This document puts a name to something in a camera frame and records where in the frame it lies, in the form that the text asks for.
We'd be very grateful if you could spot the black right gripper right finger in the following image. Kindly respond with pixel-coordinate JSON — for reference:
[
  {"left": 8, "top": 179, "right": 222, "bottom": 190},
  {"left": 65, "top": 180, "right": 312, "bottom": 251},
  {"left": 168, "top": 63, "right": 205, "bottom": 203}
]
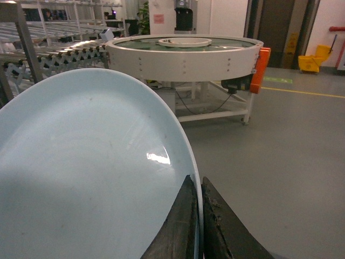
[{"left": 202, "top": 177, "right": 273, "bottom": 258}]

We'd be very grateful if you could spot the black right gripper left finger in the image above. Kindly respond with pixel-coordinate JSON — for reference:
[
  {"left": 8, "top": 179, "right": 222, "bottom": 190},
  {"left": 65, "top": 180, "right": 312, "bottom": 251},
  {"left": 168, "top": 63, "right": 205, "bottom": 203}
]
[{"left": 141, "top": 175, "right": 197, "bottom": 258}]

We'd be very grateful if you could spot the light blue round tray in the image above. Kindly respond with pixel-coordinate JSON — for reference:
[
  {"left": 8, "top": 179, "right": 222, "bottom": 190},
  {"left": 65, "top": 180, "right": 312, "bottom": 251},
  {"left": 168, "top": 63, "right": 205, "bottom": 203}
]
[{"left": 1, "top": 69, "right": 203, "bottom": 258}]

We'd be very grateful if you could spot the white round rotary table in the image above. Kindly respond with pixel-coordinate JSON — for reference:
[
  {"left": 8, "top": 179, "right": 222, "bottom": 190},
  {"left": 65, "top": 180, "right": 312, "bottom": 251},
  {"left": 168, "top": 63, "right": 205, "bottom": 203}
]
[{"left": 106, "top": 35, "right": 264, "bottom": 124}]

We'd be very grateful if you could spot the orange motor cover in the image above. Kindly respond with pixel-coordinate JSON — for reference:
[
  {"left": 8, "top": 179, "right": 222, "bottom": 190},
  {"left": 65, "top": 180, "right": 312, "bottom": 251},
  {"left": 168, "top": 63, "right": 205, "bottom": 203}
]
[{"left": 250, "top": 47, "right": 271, "bottom": 94}]

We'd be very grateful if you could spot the yellow mop bucket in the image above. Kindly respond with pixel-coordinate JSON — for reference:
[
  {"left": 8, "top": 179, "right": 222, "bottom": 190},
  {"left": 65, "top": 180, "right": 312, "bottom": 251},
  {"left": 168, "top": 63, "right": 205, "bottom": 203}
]
[{"left": 298, "top": 45, "right": 332, "bottom": 73}]

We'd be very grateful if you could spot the yellow wet floor sign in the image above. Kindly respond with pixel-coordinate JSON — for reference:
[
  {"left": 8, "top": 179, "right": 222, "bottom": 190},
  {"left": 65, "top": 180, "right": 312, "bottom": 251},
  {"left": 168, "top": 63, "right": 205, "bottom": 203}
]
[{"left": 285, "top": 32, "right": 299, "bottom": 54}]

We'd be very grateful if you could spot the potted green plant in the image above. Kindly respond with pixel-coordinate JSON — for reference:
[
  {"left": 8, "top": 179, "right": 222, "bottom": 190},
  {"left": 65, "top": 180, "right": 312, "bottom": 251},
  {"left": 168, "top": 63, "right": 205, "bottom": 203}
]
[{"left": 138, "top": 1, "right": 150, "bottom": 35}]

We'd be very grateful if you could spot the expandable roller conveyor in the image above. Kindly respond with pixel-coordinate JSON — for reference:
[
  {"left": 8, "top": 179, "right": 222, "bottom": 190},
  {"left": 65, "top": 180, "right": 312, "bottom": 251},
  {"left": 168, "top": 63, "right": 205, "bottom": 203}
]
[{"left": 1, "top": 39, "right": 106, "bottom": 87}]

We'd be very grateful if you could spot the black power cable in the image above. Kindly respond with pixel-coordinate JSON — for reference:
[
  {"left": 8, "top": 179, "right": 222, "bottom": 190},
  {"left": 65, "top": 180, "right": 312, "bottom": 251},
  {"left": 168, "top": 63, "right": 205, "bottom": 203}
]
[{"left": 150, "top": 85, "right": 235, "bottom": 115}]

